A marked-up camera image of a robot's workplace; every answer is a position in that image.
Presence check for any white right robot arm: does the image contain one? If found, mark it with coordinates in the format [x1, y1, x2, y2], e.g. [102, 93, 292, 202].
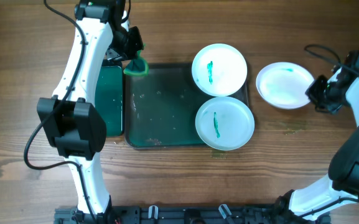
[270, 50, 359, 223]

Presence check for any green yellow sponge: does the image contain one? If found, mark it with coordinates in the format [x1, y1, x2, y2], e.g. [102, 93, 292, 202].
[123, 50, 149, 77]

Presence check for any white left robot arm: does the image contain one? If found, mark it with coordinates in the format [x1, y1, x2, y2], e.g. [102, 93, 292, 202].
[37, 1, 143, 223]

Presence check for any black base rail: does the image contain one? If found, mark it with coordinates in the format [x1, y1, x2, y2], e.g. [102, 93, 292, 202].
[54, 203, 332, 224]

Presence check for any grey serving tray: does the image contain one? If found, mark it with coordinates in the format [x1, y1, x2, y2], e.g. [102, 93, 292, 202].
[124, 63, 249, 149]

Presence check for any white plate tray corner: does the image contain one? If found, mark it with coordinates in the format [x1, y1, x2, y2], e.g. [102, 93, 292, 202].
[192, 44, 248, 96]

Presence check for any white plate tray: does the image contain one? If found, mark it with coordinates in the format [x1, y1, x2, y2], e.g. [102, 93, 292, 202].
[256, 62, 315, 110]
[195, 96, 255, 151]

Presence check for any black tray with green water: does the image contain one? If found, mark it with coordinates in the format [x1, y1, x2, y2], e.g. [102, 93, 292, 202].
[95, 60, 123, 137]

